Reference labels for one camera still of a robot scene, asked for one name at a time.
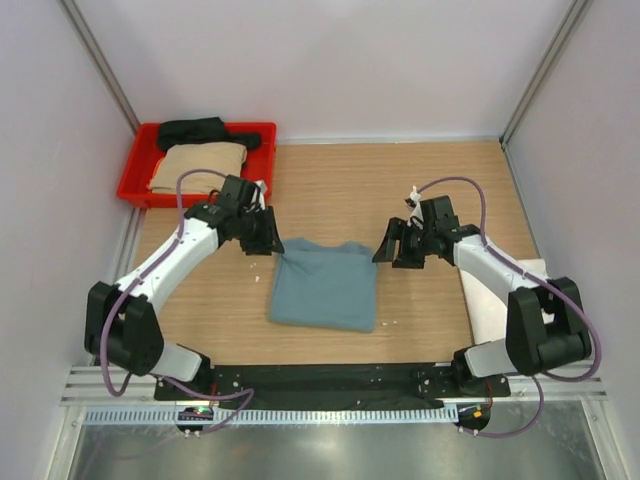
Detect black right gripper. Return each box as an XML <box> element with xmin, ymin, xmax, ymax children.
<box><xmin>372</xmin><ymin>217</ymin><xmax>436</xmax><ymax>270</ymax></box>

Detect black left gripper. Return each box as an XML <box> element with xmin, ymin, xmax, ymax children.
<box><xmin>237</xmin><ymin>206</ymin><xmax>284</xmax><ymax>256</ymax></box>

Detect blue t-shirt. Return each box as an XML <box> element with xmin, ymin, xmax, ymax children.
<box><xmin>269</xmin><ymin>238</ymin><xmax>377</xmax><ymax>333</ymax></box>

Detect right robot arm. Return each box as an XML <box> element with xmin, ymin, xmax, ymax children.
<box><xmin>372</xmin><ymin>194</ymin><xmax>592</xmax><ymax>396</ymax></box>

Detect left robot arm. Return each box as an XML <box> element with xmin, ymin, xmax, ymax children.
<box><xmin>84</xmin><ymin>175</ymin><xmax>284</xmax><ymax>400</ymax></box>

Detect beige folded t-shirt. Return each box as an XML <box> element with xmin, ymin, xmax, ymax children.
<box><xmin>147</xmin><ymin>142</ymin><xmax>247</xmax><ymax>195</ymax></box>

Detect white folded t-shirt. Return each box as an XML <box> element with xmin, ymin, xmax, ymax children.
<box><xmin>459</xmin><ymin>257</ymin><xmax>575</xmax><ymax>362</ymax></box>

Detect black t-shirt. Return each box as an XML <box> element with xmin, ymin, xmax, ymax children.
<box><xmin>156</xmin><ymin>117</ymin><xmax>262</xmax><ymax>152</ymax></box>

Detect red plastic bin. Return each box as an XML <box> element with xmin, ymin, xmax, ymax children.
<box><xmin>117</xmin><ymin>122</ymin><xmax>277</xmax><ymax>209</ymax></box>

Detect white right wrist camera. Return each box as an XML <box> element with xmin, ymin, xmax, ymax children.
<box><xmin>405</xmin><ymin>186</ymin><xmax>424</xmax><ymax>229</ymax></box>

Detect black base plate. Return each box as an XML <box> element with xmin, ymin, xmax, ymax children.
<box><xmin>181</xmin><ymin>362</ymin><xmax>511</xmax><ymax>400</ymax></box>

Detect slotted cable duct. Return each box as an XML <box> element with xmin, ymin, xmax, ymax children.
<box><xmin>83</xmin><ymin>405</ymin><xmax>458</xmax><ymax>427</ymax></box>

